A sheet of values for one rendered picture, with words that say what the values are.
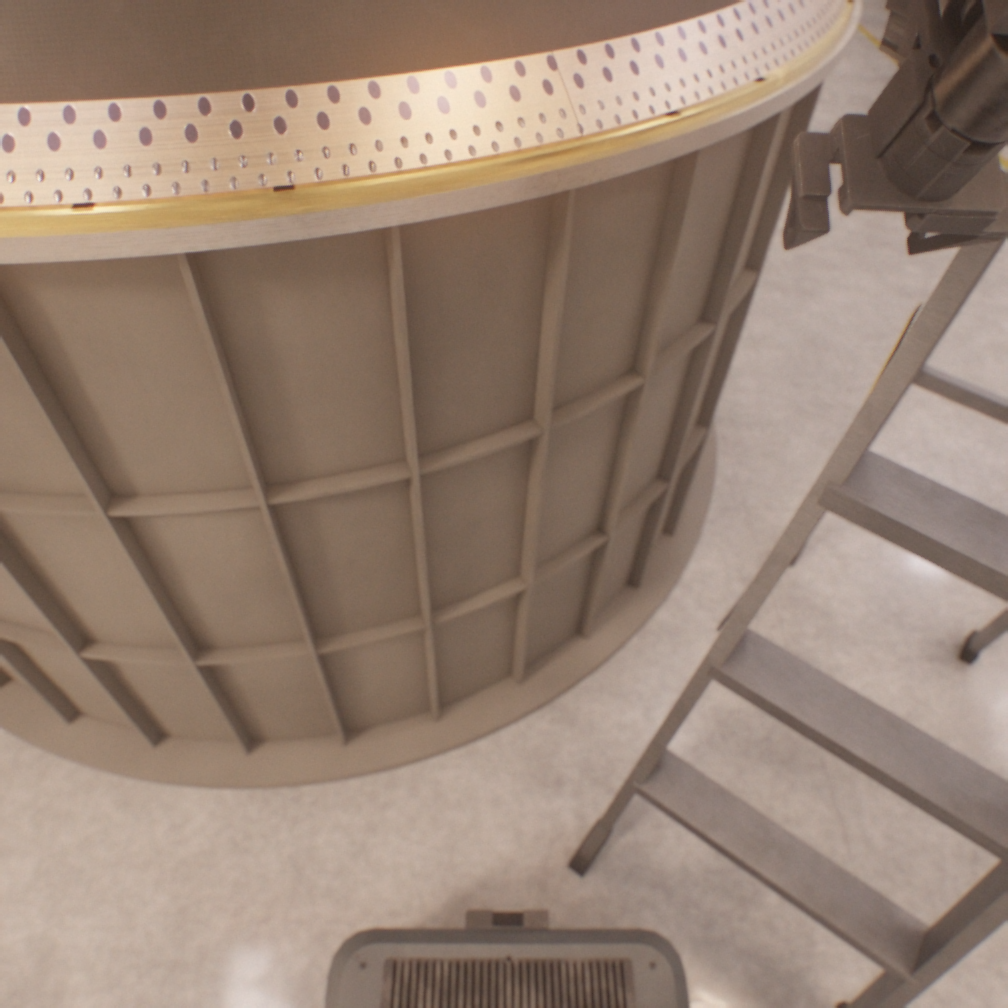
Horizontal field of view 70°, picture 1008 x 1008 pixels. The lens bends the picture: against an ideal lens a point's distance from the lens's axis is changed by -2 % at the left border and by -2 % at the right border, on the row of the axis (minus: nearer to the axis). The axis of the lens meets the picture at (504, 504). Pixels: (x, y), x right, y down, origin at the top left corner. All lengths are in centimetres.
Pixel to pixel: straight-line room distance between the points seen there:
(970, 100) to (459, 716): 138
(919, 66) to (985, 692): 164
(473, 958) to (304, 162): 105
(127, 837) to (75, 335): 108
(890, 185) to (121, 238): 59
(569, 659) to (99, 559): 98
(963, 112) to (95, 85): 64
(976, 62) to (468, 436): 70
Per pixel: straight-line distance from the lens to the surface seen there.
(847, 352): 275
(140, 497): 102
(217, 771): 164
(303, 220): 71
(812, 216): 55
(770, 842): 130
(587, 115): 83
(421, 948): 124
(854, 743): 106
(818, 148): 57
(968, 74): 49
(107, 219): 73
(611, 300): 100
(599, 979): 125
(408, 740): 159
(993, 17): 46
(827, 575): 202
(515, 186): 76
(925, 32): 55
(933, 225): 57
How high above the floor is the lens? 148
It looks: 49 degrees down
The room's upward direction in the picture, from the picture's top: 3 degrees clockwise
